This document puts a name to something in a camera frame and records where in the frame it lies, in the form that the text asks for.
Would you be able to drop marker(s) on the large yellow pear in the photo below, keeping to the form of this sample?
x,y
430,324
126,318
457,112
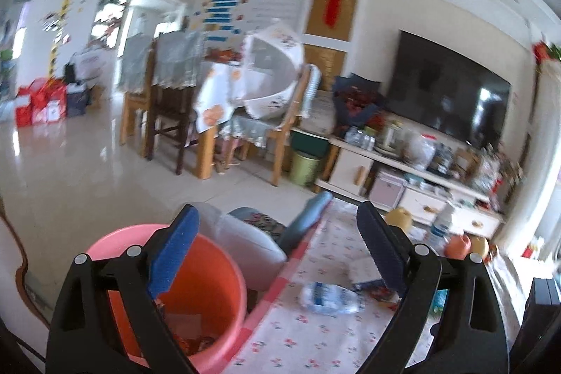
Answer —
x,y
479,245

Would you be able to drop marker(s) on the wooden chair with cushion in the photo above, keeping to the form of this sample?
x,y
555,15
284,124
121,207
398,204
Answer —
x,y
242,131

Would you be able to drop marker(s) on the red gift boxes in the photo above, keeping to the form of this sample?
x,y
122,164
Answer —
x,y
43,101

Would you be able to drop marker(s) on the cherry print tablecloth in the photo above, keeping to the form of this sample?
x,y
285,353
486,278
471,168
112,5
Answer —
x,y
363,298

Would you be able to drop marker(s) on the black flat television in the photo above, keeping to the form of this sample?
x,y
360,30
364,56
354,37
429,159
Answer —
x,y
448,92

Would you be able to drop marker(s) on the dark blue flower bouquet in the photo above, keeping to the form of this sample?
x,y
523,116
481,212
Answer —
x,y
356,100

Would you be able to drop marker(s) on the dark wooden chair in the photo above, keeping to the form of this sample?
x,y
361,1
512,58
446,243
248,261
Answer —
x,y
178,62

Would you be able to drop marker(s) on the dining table with cloth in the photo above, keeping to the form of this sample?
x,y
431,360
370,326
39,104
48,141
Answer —
x,y
217,97

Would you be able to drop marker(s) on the small yellow pear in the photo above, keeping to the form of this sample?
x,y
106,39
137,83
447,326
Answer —
x,y
401,218

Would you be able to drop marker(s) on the upright white milk carton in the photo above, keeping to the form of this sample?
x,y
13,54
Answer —
x,y
436,238

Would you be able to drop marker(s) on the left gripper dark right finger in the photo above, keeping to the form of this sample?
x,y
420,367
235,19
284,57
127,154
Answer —
x,y
387,245

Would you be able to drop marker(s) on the white blue paper bag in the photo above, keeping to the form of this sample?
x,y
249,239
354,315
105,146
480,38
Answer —
x,y
364,275

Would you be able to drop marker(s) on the pink plastic basin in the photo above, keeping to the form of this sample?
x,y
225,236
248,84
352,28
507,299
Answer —
x,y
208,284

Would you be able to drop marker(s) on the white tv cabinet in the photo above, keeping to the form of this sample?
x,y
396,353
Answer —
x,y
360,175

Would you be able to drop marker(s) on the red apple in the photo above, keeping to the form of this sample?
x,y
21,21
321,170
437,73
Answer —
x,y
458,247

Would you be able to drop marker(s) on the pink storage box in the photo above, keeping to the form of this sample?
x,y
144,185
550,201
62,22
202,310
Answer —
x,y
387,190

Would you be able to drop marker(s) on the giraffe height chart sticker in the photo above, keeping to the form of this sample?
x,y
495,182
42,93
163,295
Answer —
x,y
58,26

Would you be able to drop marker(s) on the light wooden chair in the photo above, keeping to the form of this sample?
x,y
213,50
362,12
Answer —
x,y
135,80

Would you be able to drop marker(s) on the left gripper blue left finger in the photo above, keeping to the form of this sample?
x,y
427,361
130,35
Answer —
x,y
168,247

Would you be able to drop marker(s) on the clear plastic bag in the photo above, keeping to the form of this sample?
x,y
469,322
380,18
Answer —
x,y
418,150

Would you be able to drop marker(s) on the green waste bin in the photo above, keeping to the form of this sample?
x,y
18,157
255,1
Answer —
x,y
303,168

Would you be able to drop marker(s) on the crushed clear plastic bottle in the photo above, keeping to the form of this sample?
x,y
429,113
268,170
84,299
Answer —
x,y
330,299

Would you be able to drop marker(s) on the red snack wrapper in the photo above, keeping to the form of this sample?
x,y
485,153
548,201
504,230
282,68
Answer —
x,y
384,295

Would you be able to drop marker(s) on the white mesh food cover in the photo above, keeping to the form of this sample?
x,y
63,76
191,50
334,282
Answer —
x,y
272,61

